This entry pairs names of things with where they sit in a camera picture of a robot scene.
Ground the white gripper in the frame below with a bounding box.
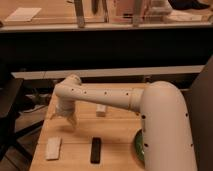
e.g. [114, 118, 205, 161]
[55, 98, 77, 127]

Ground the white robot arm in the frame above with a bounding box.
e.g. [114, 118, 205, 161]
[54, 75, 198, 171]

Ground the white sponge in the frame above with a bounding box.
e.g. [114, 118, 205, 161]
[45, 137, 62, 160]

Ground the white small bottle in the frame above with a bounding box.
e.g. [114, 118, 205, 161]
[96, 104, 107, 117]

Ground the wooden cutting board table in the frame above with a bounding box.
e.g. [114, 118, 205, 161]
[30, 95, 145, 171]

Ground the black rectangular remote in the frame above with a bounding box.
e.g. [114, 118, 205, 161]
[90, 137, 102, 164]

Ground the black chair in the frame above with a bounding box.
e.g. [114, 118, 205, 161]
[0, 79, 44, 161]

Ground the white paper sheet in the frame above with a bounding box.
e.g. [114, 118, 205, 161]
[5, 7, 41, 22]

